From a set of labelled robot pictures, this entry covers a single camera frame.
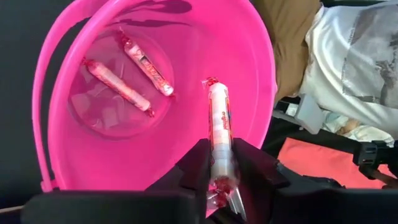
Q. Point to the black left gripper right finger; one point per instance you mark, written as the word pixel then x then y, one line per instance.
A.
pixel 255 174

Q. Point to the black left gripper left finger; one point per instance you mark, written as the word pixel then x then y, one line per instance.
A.
pixel 192 168

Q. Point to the Smarties candy roll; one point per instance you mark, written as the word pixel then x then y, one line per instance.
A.
pixel 116 85
pixel 146 70
pixel 220 124

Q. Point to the orange red pad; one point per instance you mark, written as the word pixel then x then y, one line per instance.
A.
pixel 323 165

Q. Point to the grey plastic block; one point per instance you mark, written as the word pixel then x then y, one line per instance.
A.
pixel 308 109

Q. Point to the pink plastic bucket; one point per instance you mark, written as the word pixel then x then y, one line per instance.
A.
pixel 217 46

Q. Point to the person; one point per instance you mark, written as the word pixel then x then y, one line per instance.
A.
pixel 342 62

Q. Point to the black table mat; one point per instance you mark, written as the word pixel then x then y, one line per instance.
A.
pixel 15 93

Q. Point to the black clamp bracket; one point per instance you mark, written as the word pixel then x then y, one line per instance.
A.
pixel 373 155

